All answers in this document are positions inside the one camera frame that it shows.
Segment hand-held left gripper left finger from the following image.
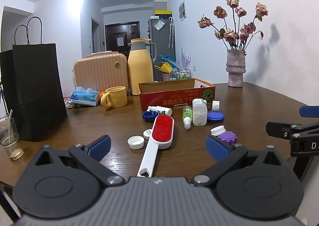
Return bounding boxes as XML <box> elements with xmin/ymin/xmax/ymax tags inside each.
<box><xmin>32</xmin><ymin>135</ymin><xmax>126</xmax><ymax>188</ymax></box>

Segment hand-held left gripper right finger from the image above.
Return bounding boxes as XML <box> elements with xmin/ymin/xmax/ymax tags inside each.
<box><xmin>191</xmin><ymin>136</ymin><xmax>291</xmax><ymax>188</ymax></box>

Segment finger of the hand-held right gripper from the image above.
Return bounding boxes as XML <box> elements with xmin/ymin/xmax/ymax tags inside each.
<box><xmin>299</xmin><ymin>106</ymin><xmax>319</xmax><ymax>118</ymax></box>
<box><xmin>266</xmin><ymin>121</ymin><xmax>319</xmax><ymax>140</ymax></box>

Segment purple ribbed cap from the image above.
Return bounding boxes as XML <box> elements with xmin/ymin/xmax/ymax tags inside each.
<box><xmin>217</xmin><ymin>131</ymin><xmax>238</xmax><ymax>145</ymax></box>

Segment blue round lid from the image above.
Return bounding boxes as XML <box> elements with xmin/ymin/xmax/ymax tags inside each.
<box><xmin>207</xmin><ymin>110</ymin><xmax>225</xmax><ymax>123</ymax></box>

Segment white pill bottle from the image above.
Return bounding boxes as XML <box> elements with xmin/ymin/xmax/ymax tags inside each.
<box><xmin>192</xmin><ymin>98</ymin><xmax>208</xmax><ymax>127</ymax></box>

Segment green spray bottle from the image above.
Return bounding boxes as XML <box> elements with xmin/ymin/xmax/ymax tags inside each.
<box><xmin>183</xmin><ymin>105</ymin><xmax>193</xmax><ymax>130</ymax></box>

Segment blue ribbed cap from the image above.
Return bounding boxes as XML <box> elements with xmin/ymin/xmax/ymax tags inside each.
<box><xmin>143</xmin><ymin>111</ymin><xmax>158</xmax><ymax>123</ymax></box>

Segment red and white lint brush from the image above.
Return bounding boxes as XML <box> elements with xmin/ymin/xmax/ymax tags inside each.
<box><xmin>137</xmin><ymin>115</ymin><xmax>174</xmax><ymax>178</ymax></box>

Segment orange cardboard box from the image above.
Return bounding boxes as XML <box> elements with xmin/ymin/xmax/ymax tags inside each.
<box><xmin>138</xmin><ymin>78</ymin><xmax>216</xmax><ymax>111</ymax></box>

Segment white ribbed cap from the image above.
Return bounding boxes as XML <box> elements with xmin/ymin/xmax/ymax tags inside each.
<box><xmin>211</xmin><ymin>126</ymin><xmax>226</xmax><ymax>137</ymax></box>

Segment open white cap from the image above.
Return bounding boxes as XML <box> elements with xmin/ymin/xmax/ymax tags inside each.
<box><xmin>128</xmin><ymin>135</ymin><xmax>145</xmax><ymax>150</ymax></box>

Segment blue tissue pack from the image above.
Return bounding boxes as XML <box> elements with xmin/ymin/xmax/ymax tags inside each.
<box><xmin>70</xmin><ymin>87</ymin><xmax>100</xmax><ymax>107</ymax></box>

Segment yellow mug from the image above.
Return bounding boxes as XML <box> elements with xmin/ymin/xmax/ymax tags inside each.
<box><xmin>100</xmin><ymin>86</ymin><xmax>128</xmax><ymax>109</ymax></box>

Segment small white tube bottle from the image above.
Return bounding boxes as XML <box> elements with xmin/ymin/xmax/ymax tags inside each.
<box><xmin>147</xmin><ymin>106</ymin><xmax>172</xmax><ymax>116</ymax></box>

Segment pink ceramic vase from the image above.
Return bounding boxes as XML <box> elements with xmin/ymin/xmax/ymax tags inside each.
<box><xmin>226</xmin><ymin>50</ymin><xmax>247</xmax><ymax>88</ymax></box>

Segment pink ribbed suitcase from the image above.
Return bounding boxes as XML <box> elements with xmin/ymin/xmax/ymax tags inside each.
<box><xmin>73</xmin><ymin>51</ymin><xmax>130</xmax><ymax>95</ymax></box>

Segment black paper bag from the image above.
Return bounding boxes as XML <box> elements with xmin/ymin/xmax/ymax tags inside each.
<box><xmin>0</xmin><ymin>16</ymin><xmax>68</xmax><ymax>142</ymax></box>

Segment yellow thermos jug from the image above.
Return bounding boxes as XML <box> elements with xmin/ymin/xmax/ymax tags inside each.
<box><xmin>127</xmin><ymin>38</ymin><xmax>157</xmax><ymax>96</ymax></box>

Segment glass cup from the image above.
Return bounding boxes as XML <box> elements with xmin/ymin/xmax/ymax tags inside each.
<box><xmin>0</xmin><ymin>117</ymin><xmax>24</xmax><ymax>160</ymax></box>

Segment clear drinking straw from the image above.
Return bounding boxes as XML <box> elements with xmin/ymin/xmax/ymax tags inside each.
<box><xmin>7</xmin><ymin>109</ymin><xmax>13</xmax><ymax>152</ymax></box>

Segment yellow watering can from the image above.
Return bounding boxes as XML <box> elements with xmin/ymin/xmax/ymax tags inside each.
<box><xmin>154</xmin><ymin>62</ymin><xmax>173</xmax><ymax>73</ymax></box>

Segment blue folding rack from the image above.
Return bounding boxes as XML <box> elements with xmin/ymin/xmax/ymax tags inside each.
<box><xmin>157</xmin><ymin>55</ymin><xmax>178</xmax><ymax>69</ymax></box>

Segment dried pink roses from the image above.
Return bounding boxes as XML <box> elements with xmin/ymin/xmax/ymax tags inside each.
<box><xmin>198</xmin><ymin>0</ymin><xmax>269</xmax><ymax>51</ymax></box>

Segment grey side door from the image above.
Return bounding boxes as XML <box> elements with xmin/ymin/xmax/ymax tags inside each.
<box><xmin>91</xmin><ymin>17</ymin><xmax>101</xmax><ymax>54</ymax></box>

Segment dark brown door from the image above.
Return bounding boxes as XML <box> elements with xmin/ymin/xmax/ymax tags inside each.
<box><xmin>105</xmin><ymin>22</ymin><xmax>139</xmax><ymax>53</ymax></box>

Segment grey refrigerator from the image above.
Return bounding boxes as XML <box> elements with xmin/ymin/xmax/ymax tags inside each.
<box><xmin>148</xmin><ymin>18</ymin><xmax>176</xmax><ymax>82</ymax></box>

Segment hanging white umbrellas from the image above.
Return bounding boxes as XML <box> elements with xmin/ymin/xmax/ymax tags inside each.
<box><xmin>168</xmin><ymin>16</ymin><xmax>174</xmax><ymax>48</ymax></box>

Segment white cables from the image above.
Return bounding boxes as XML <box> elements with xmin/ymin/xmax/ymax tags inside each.
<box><xmin>63</xmin><ymin>92</ymin><xmax>75</xmax><ymax>109</ymax></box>

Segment wire rack with bottles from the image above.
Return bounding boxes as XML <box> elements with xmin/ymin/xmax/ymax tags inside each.
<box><xmin>172</xmin><ymin>68</ymin><xmax>192</xmax><ymax>80</ymax></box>

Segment purple flower wall sticker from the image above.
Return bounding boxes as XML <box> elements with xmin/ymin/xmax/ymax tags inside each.
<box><xmin>181</xmin><ymin>48</ymin><xmax>192</xmax><ymax>70</ymax></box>

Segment white wall panel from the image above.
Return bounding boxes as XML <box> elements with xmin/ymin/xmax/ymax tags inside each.
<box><xmin>179</xmin><ymin>0</ymin><xmax>187</xmax><ymax>22</ymax></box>

